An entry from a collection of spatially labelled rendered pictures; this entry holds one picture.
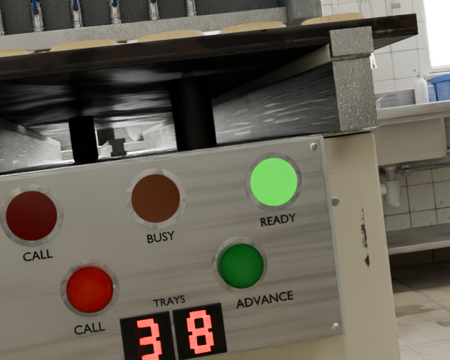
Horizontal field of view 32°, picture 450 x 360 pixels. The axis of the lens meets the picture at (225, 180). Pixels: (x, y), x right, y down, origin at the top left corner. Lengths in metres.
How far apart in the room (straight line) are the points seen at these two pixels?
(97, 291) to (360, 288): 0.19
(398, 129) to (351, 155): 3.29
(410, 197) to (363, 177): 3.96
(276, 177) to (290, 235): 0.04
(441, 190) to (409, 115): 0.94
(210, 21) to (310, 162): 0.79
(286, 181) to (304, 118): 0.11
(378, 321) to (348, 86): 0.18
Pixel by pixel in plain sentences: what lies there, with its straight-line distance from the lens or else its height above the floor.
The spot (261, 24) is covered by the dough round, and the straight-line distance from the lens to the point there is 0.56.
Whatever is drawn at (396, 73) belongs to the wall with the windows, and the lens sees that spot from 4.53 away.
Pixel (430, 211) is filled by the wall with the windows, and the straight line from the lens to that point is 4.58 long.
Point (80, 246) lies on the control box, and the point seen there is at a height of 0.79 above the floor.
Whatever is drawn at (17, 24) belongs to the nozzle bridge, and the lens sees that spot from 1.35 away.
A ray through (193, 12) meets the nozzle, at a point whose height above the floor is 1.06.
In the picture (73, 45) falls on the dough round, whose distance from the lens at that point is 0.55.
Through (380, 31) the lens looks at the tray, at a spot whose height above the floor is 0.91.
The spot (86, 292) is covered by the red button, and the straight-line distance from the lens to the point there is 0.52.
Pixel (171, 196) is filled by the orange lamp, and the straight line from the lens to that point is 0.52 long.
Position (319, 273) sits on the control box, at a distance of 0.55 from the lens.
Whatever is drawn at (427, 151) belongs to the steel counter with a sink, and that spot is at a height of 0.66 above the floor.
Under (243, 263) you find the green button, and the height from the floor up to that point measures 0.76.
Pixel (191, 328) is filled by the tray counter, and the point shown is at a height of 0.72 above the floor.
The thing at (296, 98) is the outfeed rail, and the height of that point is 0.87.
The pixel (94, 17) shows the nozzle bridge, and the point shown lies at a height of 1.07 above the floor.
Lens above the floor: 0.85
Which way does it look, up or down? 3 degrees down
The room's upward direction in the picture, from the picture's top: 7 degrees counter-clockwise
